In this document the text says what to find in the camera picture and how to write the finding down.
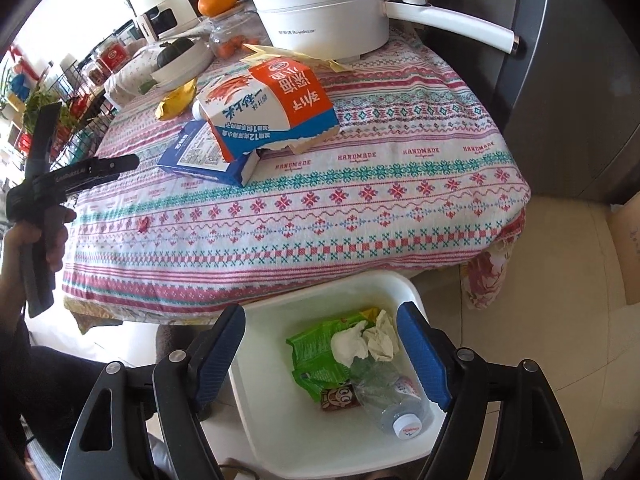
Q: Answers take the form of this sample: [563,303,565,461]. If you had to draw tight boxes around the white tissue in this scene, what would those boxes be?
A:
[330,321,369,368]

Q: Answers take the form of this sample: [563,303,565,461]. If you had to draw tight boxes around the blue milk carton box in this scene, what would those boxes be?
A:
[157,120,259,188]

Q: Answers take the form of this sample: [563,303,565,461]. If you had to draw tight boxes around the yellow wrapper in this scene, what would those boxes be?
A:
[155,78,198,122]

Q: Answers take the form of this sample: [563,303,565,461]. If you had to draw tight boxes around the cream tissue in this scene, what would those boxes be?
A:
[362,311,399,362]

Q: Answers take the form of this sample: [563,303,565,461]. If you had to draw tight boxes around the orange white blue carton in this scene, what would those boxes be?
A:
[196,56,340,162]

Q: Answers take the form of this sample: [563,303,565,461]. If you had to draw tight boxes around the beige snack packet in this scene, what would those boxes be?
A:
[241,44,354,73]

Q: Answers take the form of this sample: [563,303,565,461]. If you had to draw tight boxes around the person's left forearm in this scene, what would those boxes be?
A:
[1,226,26,334]

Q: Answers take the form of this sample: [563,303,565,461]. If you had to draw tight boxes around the white plastic trash bin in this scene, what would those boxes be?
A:
[229,271,445,479]

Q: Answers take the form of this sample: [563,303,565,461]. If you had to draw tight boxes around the white kitchen appliance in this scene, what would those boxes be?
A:
[129,0,198,42]

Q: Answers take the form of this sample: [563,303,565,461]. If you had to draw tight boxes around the person's left hand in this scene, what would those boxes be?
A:
[3,207,76,272]

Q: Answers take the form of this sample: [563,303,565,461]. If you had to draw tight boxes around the small red candy wrapper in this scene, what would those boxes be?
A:
[138,217,151,234]

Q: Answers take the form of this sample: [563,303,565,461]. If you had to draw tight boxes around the green snack bag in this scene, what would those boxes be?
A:
[285,307,380,403]

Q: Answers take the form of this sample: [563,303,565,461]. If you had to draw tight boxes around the clear plastic bottle in bin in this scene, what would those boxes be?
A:
[349,358,433,441]

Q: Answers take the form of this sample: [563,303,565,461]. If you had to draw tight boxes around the stacked white bowls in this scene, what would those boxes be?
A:
[151,39,214,91]

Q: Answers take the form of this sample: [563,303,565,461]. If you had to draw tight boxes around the dark green squash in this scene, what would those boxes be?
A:
[156,38,194,70]

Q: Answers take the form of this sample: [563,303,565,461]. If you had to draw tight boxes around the cardboard box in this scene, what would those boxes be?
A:
[608,193,640,304]

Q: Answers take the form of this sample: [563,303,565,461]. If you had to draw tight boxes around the glass jar with oranges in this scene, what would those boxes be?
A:
[208,9,269,61]

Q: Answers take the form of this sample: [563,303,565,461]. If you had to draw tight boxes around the orange fruit on jar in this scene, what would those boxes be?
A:
[198,0,239,18]

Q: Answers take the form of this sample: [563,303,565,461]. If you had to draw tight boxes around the patterned tablecloth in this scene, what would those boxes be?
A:
[60,30,532,328]

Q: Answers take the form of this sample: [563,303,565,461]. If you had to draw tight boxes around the dark grey refrigerator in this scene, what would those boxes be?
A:
[424,0,639,204]

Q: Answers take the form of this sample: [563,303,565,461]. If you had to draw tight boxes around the white electric cooking pot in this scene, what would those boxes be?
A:
[253,0,520,60]

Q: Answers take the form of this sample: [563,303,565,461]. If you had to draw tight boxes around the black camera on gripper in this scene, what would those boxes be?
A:
[25,101,62,180]

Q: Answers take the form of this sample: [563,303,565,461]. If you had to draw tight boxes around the wire rack with groceries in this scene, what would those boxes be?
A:
[0,44,132,172]

